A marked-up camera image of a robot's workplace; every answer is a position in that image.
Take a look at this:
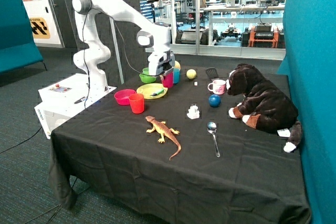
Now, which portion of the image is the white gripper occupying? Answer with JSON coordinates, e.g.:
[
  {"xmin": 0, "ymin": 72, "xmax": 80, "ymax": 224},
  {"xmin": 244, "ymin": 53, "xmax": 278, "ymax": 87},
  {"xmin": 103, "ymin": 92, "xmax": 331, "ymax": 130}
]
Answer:
[{"xmin": 148, "ymin": 51, "xmax": 175, "ymax": 81}]

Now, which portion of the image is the pink plastic cup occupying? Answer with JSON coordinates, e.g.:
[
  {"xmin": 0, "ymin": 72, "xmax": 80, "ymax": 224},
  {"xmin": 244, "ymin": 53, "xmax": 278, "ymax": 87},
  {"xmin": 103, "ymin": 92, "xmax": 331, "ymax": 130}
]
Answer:
[{"xmin": 162, "ymin": 72, "xmax": 173, "ymax": 88}]

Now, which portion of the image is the green plastic cup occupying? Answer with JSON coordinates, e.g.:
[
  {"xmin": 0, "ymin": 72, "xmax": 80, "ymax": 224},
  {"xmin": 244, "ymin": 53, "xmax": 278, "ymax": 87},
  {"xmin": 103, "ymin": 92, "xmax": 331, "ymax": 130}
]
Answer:
[{"xmin": 142, "ymin": 68, "xmax": 149, "ymax": 75}]

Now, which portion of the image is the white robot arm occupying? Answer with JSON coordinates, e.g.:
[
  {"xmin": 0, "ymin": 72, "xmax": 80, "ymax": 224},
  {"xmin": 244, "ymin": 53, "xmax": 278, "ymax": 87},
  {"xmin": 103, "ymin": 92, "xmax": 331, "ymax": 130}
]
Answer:
[{"xmin": 72, "ymin": 0, "xmax": 175, "ymax": 93}]

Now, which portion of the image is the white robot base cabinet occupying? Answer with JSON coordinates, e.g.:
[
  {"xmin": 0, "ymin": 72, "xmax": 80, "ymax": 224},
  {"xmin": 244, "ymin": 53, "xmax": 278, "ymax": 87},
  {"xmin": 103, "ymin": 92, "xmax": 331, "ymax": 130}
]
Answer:
[{"xmin": 35, "ymin": 73, "xmax": 115, "ymax": 139}]

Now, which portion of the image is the green highlighter marker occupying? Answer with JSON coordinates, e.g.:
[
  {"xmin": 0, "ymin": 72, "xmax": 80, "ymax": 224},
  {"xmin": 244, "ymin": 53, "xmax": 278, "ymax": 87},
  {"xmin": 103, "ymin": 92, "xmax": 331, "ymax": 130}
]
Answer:
[{"xmin": 150, "ymin": 88, "xmax": 165, "ymax": 97}]

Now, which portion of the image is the green plastic bowl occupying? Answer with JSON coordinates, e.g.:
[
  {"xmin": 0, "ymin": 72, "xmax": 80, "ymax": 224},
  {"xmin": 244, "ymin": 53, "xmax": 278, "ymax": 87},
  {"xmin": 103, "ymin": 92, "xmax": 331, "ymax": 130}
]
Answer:
[{"xmin": 139, "ymin": 73, "xmax": 156, "ymax": 83}]

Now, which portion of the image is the blue plastic cup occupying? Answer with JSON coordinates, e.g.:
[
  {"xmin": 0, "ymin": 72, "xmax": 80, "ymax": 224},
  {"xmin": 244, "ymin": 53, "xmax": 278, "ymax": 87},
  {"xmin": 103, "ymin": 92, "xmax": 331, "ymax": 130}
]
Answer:
[{"xmin": 173, "ymin": 68, "xmax": 180, "ymax": 84}]

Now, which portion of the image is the large pale ball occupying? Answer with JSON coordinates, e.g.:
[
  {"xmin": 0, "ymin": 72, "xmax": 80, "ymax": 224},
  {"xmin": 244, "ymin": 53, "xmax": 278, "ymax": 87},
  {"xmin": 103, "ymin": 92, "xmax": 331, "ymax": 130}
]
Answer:
[{"xmin": 174, "ymin": 61, "xmax": 181, "ymax": 69}]

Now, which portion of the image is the yellow plastic plate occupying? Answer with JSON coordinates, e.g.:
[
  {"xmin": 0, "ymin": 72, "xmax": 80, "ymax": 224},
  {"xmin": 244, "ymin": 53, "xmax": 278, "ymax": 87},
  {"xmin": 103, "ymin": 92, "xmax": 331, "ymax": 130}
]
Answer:
[{"xmin": 136, "ymin": 83, "xmax": 168, "ymax": 99}]

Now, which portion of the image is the yellow tennis ball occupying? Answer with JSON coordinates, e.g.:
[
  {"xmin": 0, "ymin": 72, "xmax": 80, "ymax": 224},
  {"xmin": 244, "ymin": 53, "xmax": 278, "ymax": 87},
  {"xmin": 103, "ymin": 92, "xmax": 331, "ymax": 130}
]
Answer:
[{"xmin": 186, "ymin": 69, "xmax": 197, "ymax": 80}]

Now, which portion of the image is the red plastic cup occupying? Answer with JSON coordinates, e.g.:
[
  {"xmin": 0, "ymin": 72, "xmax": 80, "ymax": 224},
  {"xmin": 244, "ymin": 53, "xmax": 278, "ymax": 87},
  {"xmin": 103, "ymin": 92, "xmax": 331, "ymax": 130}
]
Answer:
[{"xmin": 129, "ymin": 93, "xmax": 144, "ymax": 114}]

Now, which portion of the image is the pink plastic bowl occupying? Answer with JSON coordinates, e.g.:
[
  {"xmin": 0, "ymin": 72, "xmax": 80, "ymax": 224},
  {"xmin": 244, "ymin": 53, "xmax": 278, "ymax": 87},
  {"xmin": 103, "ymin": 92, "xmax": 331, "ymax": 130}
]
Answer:
[{"xmin": 114, "ymin": 89, "xmax": 136, "ymax": 106}]

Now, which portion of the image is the white power adapter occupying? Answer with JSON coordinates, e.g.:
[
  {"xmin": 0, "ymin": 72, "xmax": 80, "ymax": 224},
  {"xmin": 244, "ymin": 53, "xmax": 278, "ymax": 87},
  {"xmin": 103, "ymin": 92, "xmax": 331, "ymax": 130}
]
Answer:
[{"xmin": 186, "ymin": 104, "xmax": 200, "ymax": 120}]

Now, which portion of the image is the black spatula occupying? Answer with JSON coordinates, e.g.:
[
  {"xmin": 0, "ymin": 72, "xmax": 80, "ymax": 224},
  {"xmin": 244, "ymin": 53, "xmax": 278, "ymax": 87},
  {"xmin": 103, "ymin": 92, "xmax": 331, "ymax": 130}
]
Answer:
[{"xmin": 205, "ymin": 67, "xmax": 219, "ymax": 81}]

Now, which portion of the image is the orange toy lizard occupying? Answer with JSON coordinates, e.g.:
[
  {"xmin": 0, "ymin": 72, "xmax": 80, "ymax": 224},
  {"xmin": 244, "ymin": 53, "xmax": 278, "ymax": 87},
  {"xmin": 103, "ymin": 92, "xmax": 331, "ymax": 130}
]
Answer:
[{"xmin": 145, "ymin": 115, "xmax": 182, "ymax": 160}]

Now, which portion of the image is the white pink mug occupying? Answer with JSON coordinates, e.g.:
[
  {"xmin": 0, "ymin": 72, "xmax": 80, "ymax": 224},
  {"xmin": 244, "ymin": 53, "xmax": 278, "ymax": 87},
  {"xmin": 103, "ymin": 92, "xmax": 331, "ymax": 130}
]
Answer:
[{"xmin": 207, "ymin": 79, "xmax": 226, "ymax": 95}]

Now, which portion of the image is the blue ball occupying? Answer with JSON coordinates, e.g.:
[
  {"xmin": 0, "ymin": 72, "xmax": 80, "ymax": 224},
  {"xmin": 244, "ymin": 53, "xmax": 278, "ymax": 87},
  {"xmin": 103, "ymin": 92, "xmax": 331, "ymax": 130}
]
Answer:
[{"xmin": 208, "ymin": 94, "xmax": 221, "ymax": 108}]

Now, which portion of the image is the metal spoon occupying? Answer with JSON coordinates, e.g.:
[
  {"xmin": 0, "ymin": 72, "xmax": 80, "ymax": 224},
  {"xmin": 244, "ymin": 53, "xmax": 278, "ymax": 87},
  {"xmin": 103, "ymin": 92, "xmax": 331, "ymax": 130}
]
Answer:
[{"xmin": 207, "ymin": 122, "xmax": 221, "ymax": 157}]

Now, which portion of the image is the black marker pen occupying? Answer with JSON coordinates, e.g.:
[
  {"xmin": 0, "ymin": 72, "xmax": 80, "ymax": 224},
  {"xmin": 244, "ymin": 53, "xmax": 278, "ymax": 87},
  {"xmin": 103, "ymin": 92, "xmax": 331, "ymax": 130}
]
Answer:
[{"xmin": 74, "ymin": 97, "xmax": 87, "ymax": 104}]

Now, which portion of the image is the black tablecloth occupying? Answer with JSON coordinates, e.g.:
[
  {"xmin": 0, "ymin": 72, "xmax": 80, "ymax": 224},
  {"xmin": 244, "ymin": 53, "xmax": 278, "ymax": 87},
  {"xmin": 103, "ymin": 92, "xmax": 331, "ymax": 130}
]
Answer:
[{"xmin": 49, "ymin": 67, "xmax": 312, "ymax": 223}]

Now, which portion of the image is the plush dog toy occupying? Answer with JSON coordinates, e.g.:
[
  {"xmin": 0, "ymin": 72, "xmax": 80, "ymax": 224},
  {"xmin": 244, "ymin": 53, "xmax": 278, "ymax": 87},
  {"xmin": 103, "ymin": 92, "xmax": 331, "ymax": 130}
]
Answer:
[{"xmin": 226, "ymin": 63, "xmax": 302, "ymax": 153}]

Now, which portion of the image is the teal sofa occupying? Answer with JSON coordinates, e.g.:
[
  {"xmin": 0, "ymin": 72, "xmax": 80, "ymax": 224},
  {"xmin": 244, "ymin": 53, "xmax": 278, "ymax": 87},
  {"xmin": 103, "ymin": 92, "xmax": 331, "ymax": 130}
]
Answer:
[{"xmin": 0, "ymin": 0, "xmax": 44, "ymax": 73}]

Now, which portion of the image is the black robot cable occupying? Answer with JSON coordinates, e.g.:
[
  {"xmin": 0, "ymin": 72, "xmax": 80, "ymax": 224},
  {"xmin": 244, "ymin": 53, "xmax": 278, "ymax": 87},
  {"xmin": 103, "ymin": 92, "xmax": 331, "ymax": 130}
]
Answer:
[{"xmin": 81, "ymin": 8, "xmax": 149, "ymax": 109}]

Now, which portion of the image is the teal partition wall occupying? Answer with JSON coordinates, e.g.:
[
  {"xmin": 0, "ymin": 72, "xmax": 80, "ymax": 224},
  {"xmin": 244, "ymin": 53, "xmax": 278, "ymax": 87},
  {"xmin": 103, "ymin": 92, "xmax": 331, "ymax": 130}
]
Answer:
[{"xmin": 278, "ymin": 0, "xmax": 335, "ymax": 223}]

